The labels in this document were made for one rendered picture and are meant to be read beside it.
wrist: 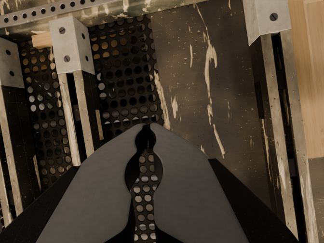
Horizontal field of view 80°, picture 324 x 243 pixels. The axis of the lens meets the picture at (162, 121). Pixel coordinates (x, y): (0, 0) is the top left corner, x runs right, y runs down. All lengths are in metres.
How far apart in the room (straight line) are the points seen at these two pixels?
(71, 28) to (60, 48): 0.05
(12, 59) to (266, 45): 0.62
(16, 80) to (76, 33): 0.22
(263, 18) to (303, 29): 0.12
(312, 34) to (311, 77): 0.10
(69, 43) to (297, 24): 0.52
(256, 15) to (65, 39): 0.42
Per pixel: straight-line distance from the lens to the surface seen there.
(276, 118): 0.46
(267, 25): 0.49
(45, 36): 0.63
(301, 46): 0.56
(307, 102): 0.55
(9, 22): 0.66
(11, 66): 0.66
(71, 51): 0.52
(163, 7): 0.55
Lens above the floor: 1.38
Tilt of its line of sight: 33 degrees down
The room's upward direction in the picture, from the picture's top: 176 degrees clockwise
